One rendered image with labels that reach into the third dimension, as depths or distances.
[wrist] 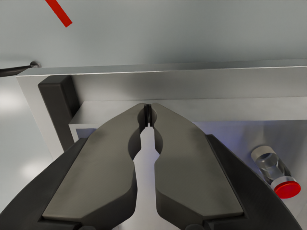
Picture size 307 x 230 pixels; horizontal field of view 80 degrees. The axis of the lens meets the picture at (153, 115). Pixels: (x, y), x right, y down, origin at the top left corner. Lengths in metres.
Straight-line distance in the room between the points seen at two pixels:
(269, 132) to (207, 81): 0.08
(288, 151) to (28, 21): 1.17
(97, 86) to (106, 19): 0.90
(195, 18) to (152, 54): 0.28
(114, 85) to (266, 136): 0.15
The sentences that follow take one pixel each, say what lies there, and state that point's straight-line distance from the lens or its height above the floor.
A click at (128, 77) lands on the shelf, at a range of 0.16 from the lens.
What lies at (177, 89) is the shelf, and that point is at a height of 0.88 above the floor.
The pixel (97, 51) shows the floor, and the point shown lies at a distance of 1.09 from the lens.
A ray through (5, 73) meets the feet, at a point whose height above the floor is 0.11.
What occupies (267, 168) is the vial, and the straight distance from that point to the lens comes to 0.20.
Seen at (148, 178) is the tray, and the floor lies 0.88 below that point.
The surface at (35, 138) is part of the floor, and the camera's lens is 1.58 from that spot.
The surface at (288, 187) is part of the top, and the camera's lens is 0.20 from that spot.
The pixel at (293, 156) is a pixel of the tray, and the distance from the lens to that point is 0.25.
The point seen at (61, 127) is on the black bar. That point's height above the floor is 0.90.
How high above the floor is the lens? 1.02
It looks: 58 degrees down
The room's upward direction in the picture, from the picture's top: 180 degrees counter-clockwise
